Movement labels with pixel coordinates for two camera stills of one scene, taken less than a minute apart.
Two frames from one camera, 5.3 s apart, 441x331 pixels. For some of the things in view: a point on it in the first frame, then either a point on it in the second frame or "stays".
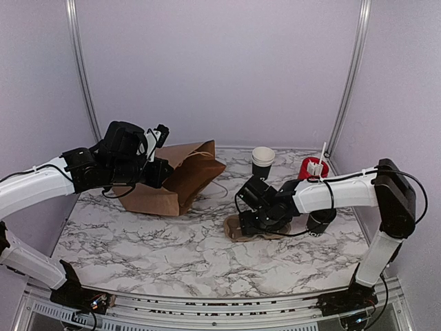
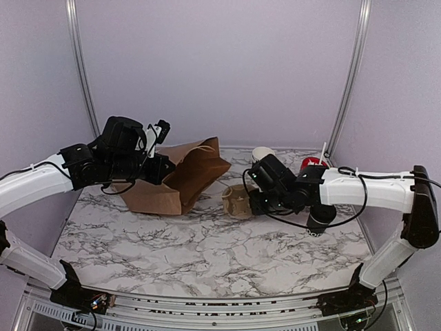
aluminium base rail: x=37 y=310 stays
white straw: x=322 y=153 stays
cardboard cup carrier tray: x=233 y=231 to x=236 y=201
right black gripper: x=248 y=227 to x=257 y=209
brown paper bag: x=194 y=166 stays
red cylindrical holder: x=303 y=172 stays
